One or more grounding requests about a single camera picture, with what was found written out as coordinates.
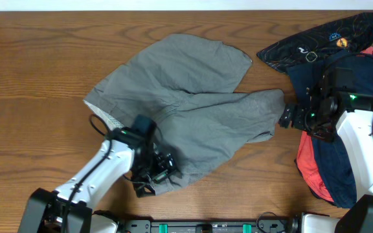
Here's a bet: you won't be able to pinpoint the grey shorts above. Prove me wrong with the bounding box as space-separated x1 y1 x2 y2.
84 34 284 195

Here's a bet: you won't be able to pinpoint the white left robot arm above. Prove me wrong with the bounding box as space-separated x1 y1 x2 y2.
18 115 178 233

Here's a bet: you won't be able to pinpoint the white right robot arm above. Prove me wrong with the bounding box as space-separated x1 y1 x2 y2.
279 68 373 233

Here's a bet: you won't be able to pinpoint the red garment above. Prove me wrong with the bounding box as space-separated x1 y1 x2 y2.
295 131 333 203

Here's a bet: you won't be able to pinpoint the navy blue garment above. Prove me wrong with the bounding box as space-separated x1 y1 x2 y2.
287 50 373 208

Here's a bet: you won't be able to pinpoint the black patterned shorts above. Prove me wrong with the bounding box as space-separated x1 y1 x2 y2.
256 12 373 73

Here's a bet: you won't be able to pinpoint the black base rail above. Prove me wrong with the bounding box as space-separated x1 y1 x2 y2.
89 212 304 233

